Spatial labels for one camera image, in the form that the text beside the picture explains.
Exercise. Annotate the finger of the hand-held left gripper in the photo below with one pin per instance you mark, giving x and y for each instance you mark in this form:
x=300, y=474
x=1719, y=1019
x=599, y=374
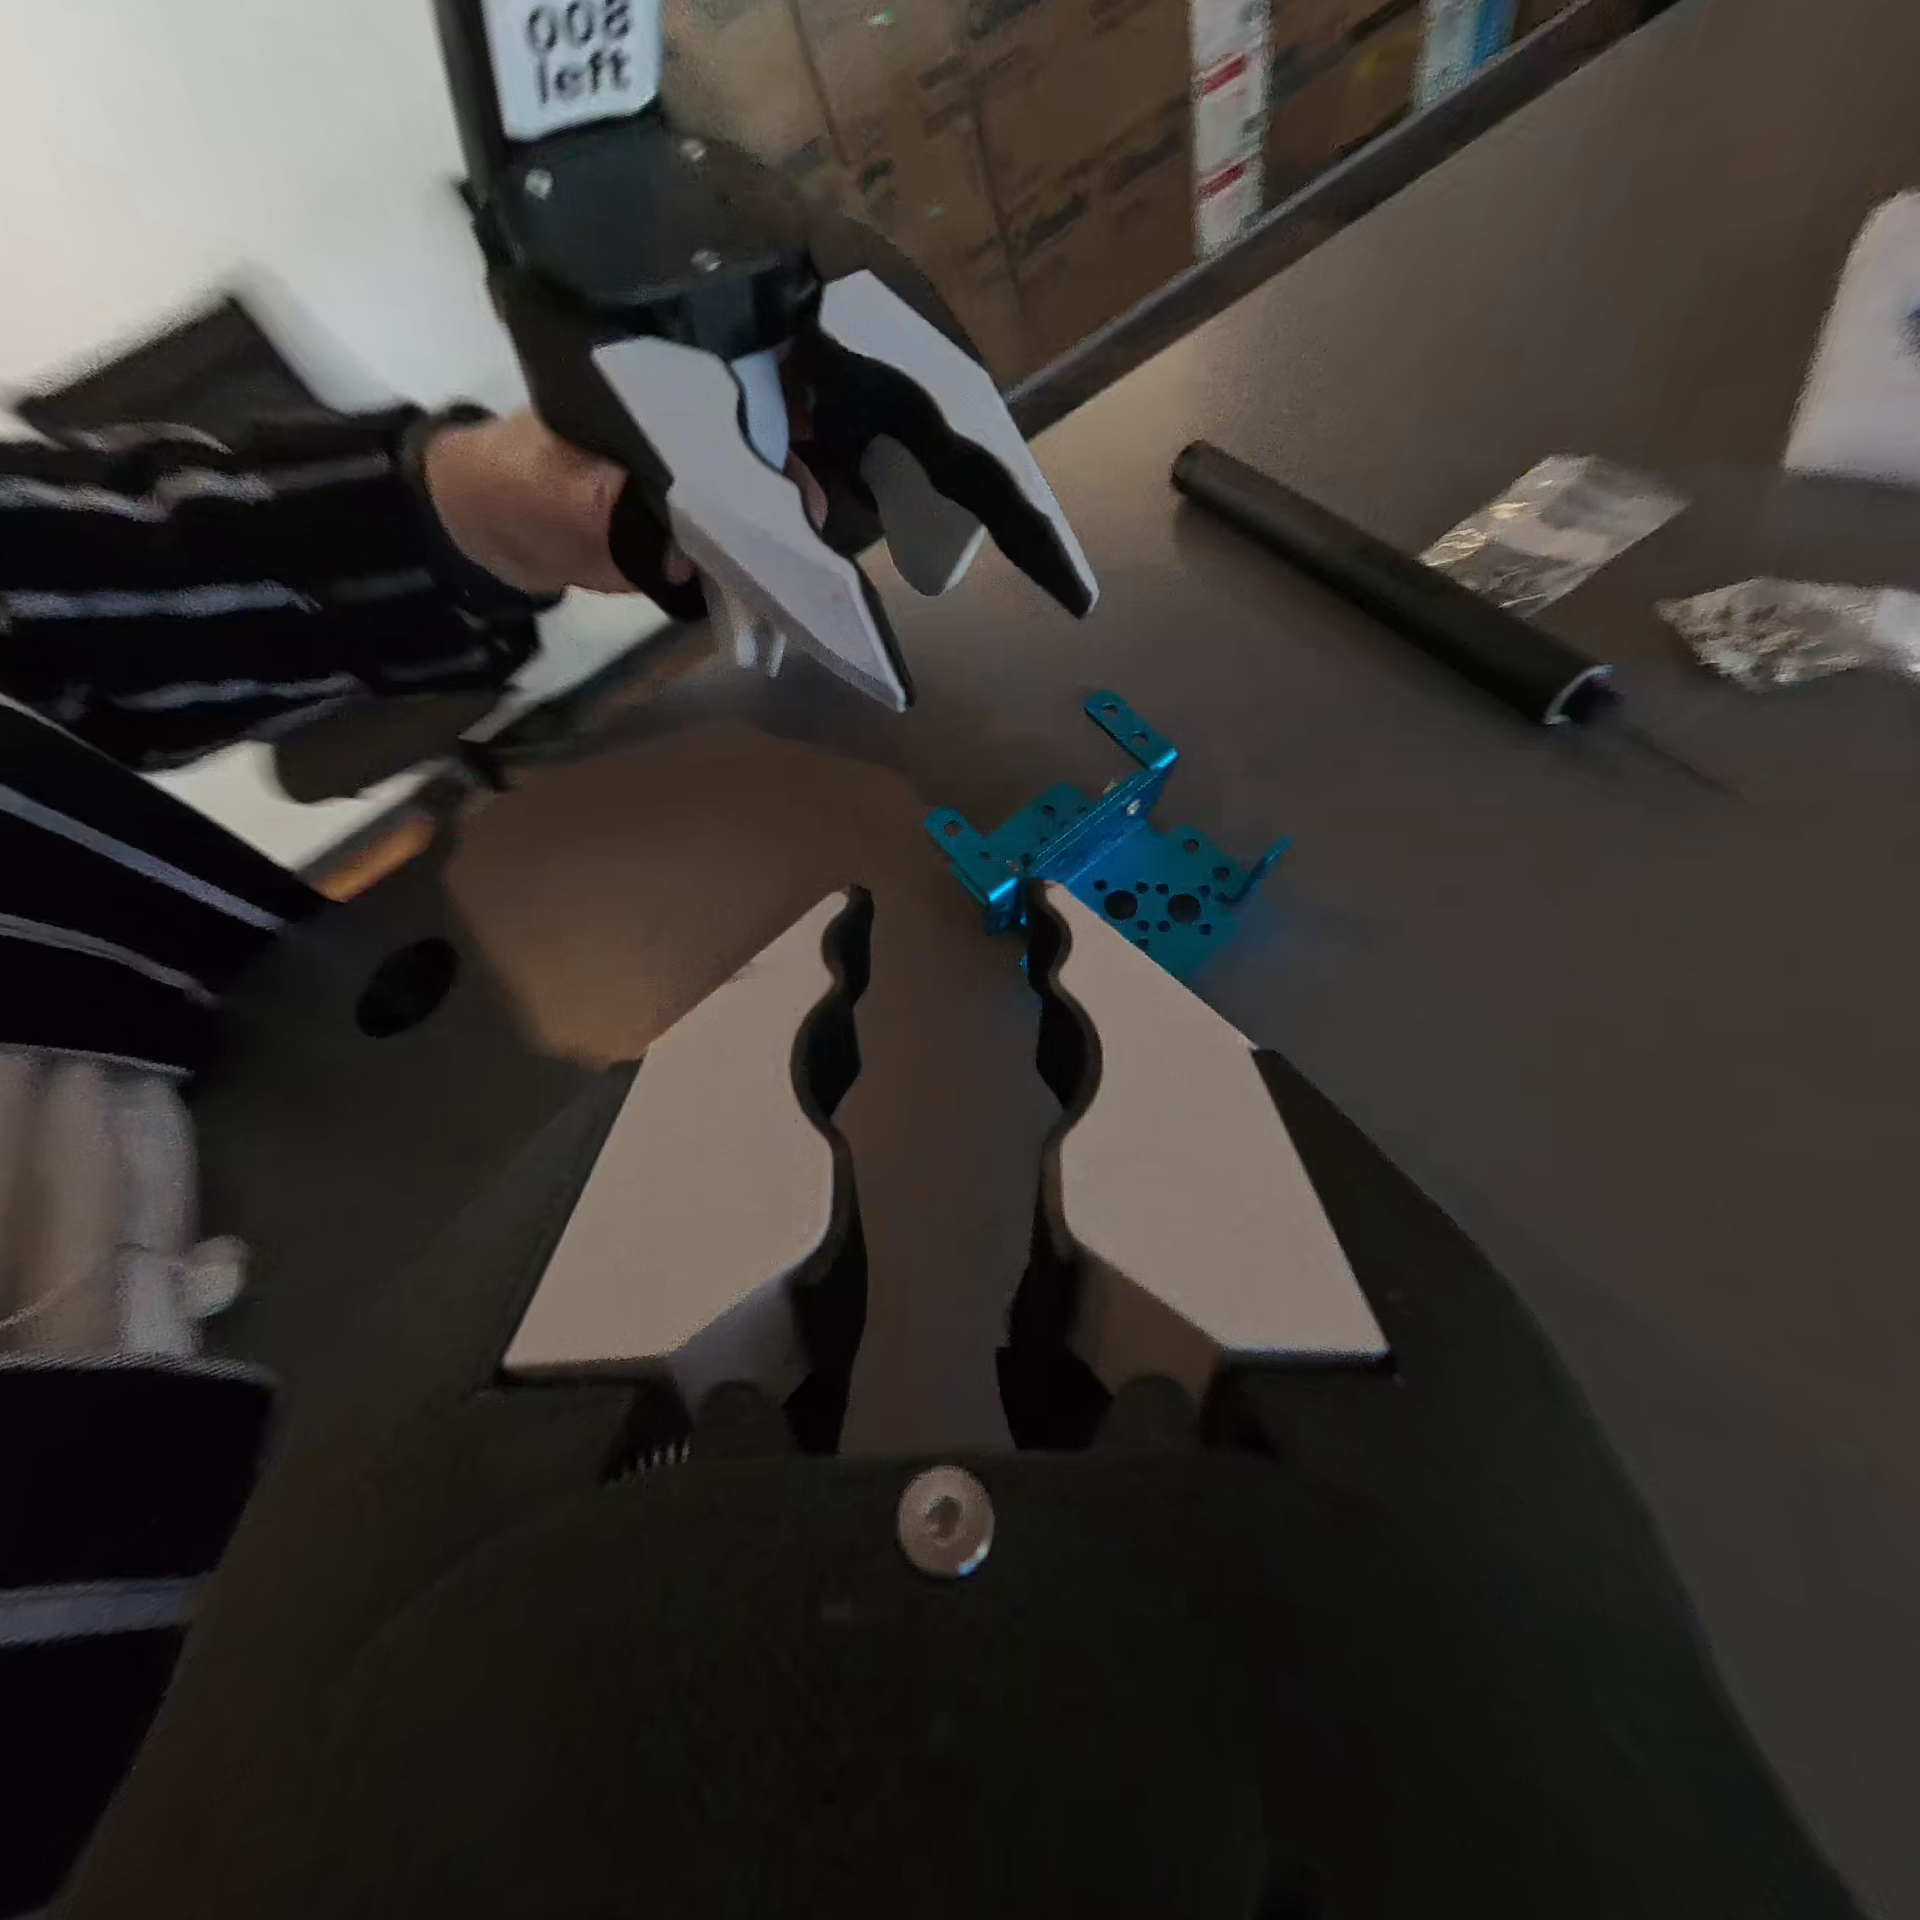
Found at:
x=961, y=406
x=721, y=481

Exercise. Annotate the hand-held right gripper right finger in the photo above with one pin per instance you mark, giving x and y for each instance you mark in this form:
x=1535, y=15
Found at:
x=1214, y=1200

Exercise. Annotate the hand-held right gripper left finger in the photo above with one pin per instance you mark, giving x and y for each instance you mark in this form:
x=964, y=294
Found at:
x=675, y=1200

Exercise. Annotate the blue metal bracket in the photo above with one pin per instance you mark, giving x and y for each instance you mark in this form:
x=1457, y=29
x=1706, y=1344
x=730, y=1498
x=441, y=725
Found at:
x=1050, y=839

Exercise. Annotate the black electric screwdriver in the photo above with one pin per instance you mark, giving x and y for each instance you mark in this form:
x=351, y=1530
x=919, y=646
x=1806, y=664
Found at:
x=1382, y=578

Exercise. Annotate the dark desk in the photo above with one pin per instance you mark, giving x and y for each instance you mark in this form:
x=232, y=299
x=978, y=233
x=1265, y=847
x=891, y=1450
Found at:
x=1499, y=1049

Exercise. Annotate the round black desk grommet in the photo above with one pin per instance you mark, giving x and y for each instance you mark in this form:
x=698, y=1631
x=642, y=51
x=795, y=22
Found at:
x=404, y=989

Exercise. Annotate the person's left hand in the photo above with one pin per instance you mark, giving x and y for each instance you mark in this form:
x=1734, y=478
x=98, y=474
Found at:
x=523, y=504

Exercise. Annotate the flat clear screw bag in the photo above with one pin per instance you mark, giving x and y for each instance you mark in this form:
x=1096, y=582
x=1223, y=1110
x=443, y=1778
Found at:
x=1559, y=525

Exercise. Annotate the crumpled clear screw bag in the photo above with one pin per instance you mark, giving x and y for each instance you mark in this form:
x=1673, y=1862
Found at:
x=1786, y=629

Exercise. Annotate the instruction booklet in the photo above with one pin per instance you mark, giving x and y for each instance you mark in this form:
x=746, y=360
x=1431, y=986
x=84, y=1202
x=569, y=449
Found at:
x=1852, y=390

